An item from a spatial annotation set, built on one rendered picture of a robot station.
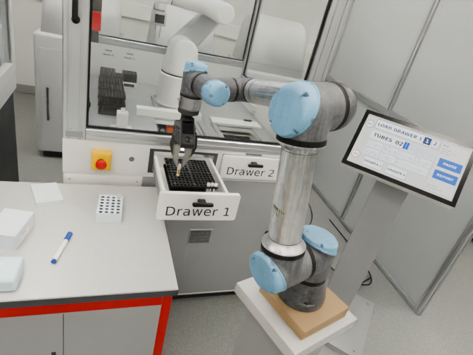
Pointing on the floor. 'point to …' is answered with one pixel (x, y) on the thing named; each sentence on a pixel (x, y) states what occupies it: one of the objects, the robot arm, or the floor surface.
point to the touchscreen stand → (362, 263)
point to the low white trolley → (89, 275)
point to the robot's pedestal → (277, 327)
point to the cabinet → (207, 235)
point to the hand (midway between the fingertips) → (179, 164)
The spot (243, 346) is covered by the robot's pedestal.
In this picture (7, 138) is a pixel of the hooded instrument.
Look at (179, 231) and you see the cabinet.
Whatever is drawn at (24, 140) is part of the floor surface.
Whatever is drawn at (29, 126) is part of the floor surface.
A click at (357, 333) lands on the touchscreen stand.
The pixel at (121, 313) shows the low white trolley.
